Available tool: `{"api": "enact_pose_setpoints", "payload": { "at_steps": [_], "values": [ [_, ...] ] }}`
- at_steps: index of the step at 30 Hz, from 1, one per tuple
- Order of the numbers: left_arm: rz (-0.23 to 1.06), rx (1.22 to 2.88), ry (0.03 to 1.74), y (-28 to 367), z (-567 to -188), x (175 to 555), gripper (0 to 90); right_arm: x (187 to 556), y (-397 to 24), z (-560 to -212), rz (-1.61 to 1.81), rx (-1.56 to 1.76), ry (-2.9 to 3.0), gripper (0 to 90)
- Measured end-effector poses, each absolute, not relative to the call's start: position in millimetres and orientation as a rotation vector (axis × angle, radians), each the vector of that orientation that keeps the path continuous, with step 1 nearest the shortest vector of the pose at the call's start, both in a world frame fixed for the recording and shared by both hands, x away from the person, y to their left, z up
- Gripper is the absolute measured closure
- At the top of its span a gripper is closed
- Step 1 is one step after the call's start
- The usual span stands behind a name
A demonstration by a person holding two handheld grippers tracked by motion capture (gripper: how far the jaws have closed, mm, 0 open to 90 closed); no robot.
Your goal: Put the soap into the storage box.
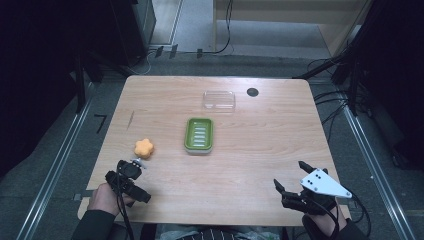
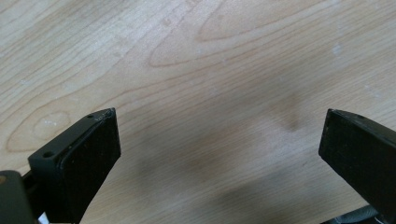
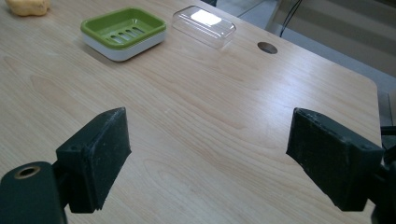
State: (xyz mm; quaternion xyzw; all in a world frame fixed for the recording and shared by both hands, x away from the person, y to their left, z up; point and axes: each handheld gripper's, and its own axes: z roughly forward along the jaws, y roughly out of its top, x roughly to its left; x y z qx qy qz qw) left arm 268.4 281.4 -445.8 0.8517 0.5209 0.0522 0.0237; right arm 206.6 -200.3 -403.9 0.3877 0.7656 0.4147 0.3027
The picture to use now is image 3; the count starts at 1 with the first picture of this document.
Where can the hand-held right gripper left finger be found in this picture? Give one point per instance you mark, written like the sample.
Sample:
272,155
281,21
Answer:
93,161

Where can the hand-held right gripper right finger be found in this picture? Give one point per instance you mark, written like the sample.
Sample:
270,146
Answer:
333,158

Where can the green and white soap dish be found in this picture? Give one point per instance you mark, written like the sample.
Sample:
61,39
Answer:
123,32

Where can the clear plastic soap dish lid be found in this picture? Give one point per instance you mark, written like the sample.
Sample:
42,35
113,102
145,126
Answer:
204,26

